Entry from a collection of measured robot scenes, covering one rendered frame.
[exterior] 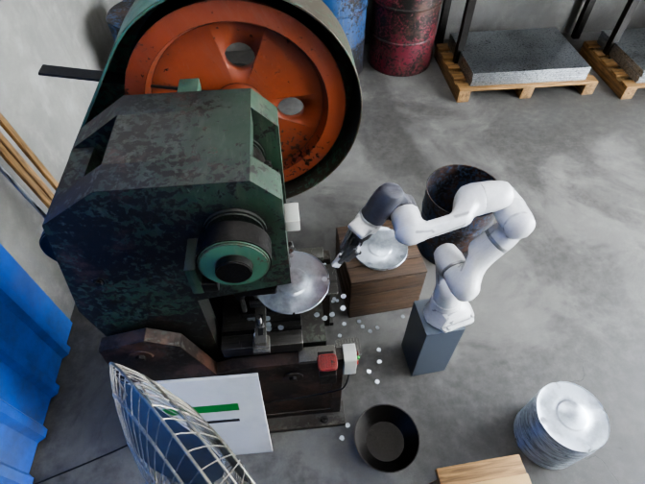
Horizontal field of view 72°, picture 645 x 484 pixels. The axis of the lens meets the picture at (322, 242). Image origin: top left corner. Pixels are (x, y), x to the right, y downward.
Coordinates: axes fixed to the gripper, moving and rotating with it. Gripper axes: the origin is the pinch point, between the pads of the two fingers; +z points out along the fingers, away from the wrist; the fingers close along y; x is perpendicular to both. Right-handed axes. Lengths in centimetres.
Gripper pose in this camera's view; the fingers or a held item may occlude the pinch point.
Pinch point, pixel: (339, 260)
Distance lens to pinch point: 165.5
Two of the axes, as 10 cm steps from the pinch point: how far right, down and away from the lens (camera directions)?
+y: -1.1, -7.7, 6.3
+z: -4.1, 6.1, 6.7
